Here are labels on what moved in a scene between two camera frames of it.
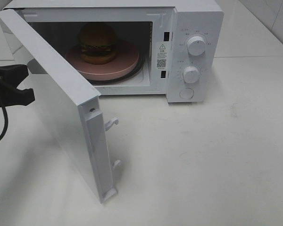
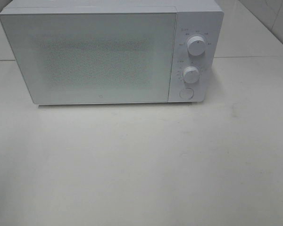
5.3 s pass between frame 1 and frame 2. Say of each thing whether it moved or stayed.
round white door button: stayed
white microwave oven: stayed
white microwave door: moved
